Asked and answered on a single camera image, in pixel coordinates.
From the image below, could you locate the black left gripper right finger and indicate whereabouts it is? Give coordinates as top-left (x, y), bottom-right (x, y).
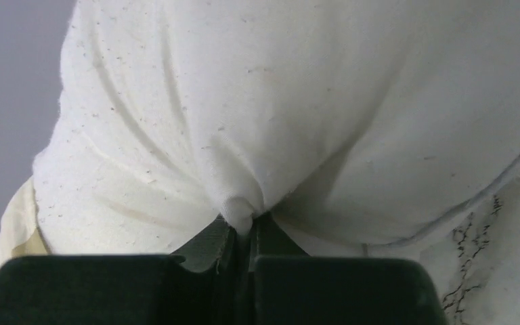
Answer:
top-left (248, 213), bottom-right (309, 324)

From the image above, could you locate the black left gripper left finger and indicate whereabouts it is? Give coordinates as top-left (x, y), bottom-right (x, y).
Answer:
top-left (174, 218), bottom-right (238, 324)

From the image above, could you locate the blue beige checked pillowcase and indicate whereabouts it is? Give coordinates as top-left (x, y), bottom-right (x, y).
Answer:
top-left (0, 178), bottom-right (51, 267)

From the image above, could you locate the white pillow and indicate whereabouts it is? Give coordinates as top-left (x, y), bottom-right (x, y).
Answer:
top-left (33, 1), bottom-right (520, 254)

